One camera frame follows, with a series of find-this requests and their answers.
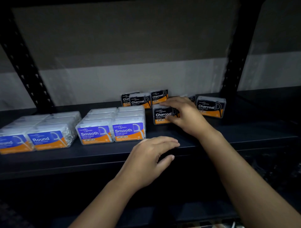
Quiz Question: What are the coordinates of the person's right forearm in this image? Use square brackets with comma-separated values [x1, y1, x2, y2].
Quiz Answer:
[200, 130, 301, 228]

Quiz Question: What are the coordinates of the group of floss boxes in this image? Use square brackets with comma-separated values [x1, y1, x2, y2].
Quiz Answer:
[0, 89, 227, 155]

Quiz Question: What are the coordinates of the person's left hand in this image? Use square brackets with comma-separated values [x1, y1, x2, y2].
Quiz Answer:
[115, 136, 181, 192]

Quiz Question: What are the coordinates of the black label dental floss box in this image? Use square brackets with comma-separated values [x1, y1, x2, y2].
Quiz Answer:
[121, 92, 140, 107]
[153, 104, 180, 125]

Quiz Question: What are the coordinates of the dark metal shelf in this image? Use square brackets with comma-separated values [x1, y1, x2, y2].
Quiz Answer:
[0, 0, 301, 228]

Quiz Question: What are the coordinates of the person's left forearm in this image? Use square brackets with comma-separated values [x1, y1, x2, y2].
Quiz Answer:
[68, 176, 141, 228]

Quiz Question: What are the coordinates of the person's right hand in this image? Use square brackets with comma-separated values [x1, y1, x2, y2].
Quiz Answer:
[159, 96, 221, 141]

